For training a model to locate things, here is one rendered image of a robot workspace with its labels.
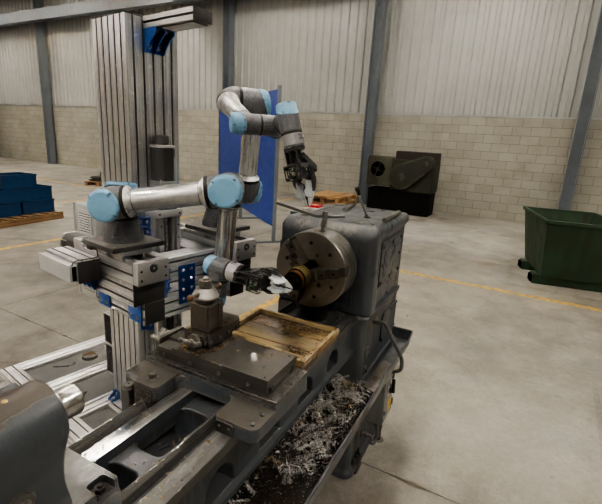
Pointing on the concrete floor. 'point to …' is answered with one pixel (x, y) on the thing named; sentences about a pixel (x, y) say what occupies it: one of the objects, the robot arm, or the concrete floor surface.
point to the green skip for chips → (572, 248)
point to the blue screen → (230, 143)
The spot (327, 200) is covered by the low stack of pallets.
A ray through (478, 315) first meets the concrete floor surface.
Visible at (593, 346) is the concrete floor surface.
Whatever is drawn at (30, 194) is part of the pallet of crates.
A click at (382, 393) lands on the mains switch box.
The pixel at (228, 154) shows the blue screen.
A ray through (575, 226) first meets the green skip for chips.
